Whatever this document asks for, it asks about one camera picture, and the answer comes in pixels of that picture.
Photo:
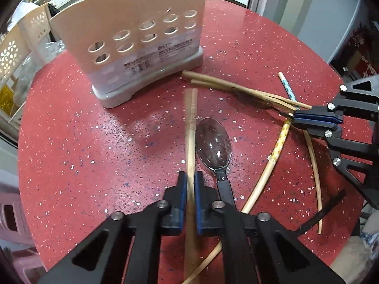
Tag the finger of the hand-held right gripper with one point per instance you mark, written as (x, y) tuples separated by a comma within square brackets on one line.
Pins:
[(318, 115), (334, 142)]

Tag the red printed box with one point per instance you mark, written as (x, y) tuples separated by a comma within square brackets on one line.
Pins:
[(365, 56)]

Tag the beige perforated plastic basket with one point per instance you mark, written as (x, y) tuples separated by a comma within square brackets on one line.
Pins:
[(17, 50)]

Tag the yellow packet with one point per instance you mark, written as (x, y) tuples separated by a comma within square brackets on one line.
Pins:
[(6, 94)]

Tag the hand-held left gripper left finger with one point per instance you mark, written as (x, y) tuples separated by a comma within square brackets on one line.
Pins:
[(182, 185)]

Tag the beige utensil holder grey base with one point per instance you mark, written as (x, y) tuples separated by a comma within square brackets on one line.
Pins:
[(130, 32)]

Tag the pink plastic stool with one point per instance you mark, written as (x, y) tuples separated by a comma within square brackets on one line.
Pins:
[(13, 222)]

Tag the yellow patterned chopstick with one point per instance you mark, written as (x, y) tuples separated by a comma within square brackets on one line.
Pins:
[(275, 156)]

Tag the bamboo chopstick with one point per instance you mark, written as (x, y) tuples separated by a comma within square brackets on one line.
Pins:
[(190, 130)]

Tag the blue patterned chopstick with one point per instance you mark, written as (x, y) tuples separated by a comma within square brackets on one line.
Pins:
[(314, 168)]

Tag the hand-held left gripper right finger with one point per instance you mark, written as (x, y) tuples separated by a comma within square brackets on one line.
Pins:
[(199, 189)]

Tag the patterned cloth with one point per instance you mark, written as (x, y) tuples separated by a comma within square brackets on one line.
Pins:
[(362, 248)]

